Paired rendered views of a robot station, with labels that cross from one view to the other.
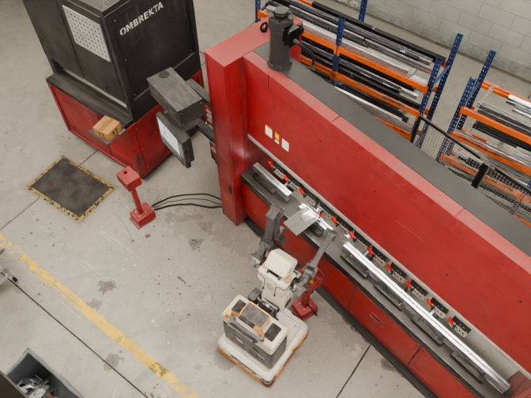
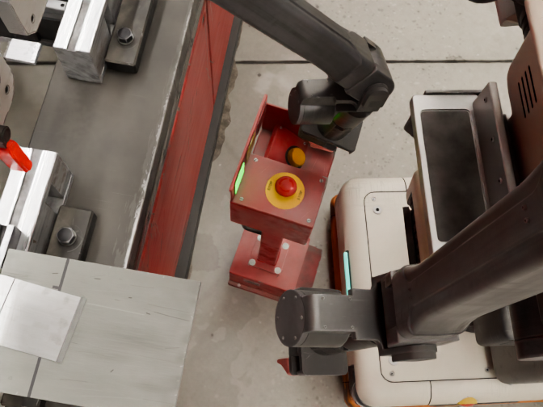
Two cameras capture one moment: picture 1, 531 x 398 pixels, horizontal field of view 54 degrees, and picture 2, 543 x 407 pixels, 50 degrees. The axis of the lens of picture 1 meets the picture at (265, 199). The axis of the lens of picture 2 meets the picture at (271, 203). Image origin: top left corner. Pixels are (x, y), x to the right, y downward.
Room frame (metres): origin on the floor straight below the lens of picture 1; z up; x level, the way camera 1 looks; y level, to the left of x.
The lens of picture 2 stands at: (2.46, -0.12, 1.78)
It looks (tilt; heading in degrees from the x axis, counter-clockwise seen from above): 70 degrees down; 222
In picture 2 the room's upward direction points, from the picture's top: 10 degrees clockwise
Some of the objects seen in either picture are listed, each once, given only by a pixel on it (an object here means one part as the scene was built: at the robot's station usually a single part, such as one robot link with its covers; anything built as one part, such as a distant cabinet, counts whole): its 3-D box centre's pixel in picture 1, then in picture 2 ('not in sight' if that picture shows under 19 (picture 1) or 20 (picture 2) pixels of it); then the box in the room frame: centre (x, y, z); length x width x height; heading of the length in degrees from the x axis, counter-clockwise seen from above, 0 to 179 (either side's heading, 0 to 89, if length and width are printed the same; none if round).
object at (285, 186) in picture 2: not in sight; (285, 188); (2.16, -0.37, 0.79); 0.04 x 0.04 x 0.04
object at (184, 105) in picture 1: (180, 123); not in sight; (3.26, 0.77, 1.53); 0.51 x 0.25 x 0.85; 38
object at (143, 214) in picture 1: (135, 197); not in sight; (3.23, 1.40, 0.41); 0.25 x 0.20 x 0.83; 132
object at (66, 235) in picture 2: not in sight; (65, 236); (2.51, -0.48, 0.91); 0.03 x 0.03 x 0.02
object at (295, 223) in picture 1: (300, 221); (87, 332); (2.56, -0.32, 1.00); 0.26 x 0.18 x 0.01; 132
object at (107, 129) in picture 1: (105, 127); not in sight; (3.66, 1.64, 1.04); 0.30 x 0.26 x 0.12; 54
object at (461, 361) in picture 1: (468, 366); not in sight; (1.28, -1.59, 0.89); 0.30 x 0.05 x 0.03; 42
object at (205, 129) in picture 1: (200, 135); not in sight; (3.44, 0.64, 1.18); 0.40 x 0.24 x 0.07; 42
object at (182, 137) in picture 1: (176, 138); not in sight; (3.17, 0.81, 1.42); 0.45 x 0.12 x 0.36; 38
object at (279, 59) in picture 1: (289, 40); not in sight; (3.14, -0.17, 2.54); 0.33 x 0.25 x 0.47; 42
